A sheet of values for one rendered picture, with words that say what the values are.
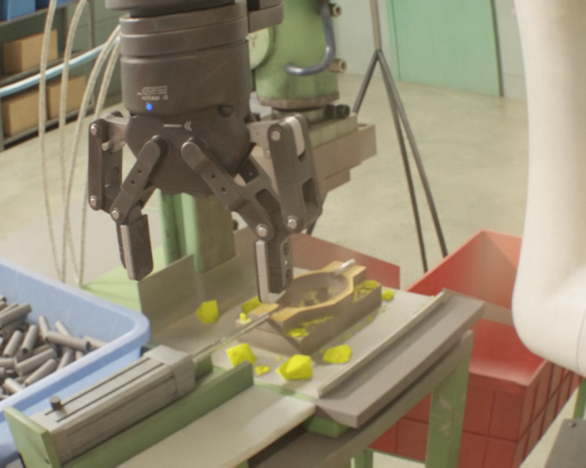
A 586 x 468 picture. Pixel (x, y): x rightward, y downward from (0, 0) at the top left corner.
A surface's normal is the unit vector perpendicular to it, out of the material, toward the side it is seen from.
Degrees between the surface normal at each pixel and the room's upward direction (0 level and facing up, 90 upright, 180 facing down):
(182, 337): 0
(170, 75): 90
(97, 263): 0
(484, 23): 90
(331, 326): 90
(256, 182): 50
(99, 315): 81
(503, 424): 90
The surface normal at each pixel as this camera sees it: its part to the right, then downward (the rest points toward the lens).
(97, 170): -0.44, 0.34
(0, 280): -0.60, 0.18
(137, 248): 0.90, 0.10
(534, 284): -0.85, 0.12
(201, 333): -0.07, -0.94
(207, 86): 0.43, 0.29
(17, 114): 0.78, 0.17
